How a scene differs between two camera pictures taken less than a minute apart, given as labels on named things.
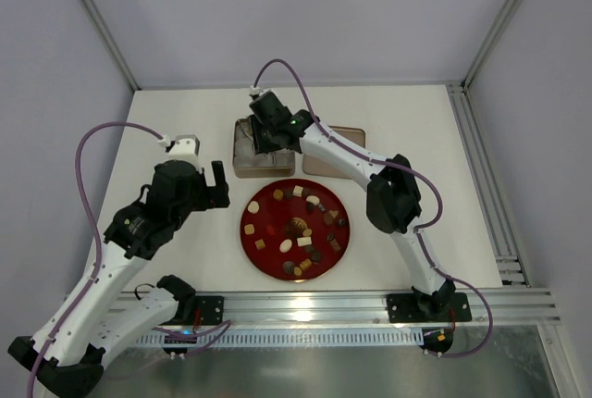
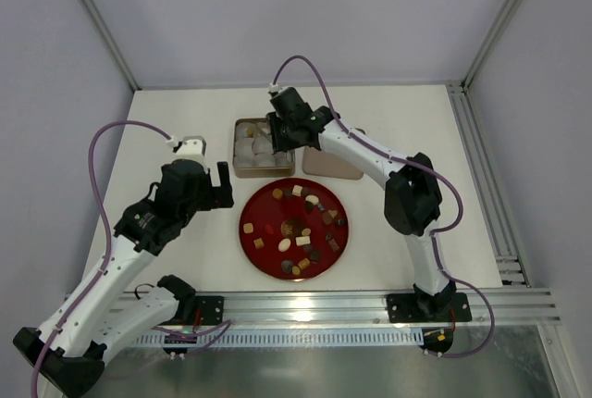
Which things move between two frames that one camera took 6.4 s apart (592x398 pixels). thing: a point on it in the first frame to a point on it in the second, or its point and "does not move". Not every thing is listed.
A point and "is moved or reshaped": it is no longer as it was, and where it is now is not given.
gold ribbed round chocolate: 277,194 does not move
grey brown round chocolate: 289,267 does not move
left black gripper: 211,192 does not move
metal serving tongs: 244,151 is moved or reshaped
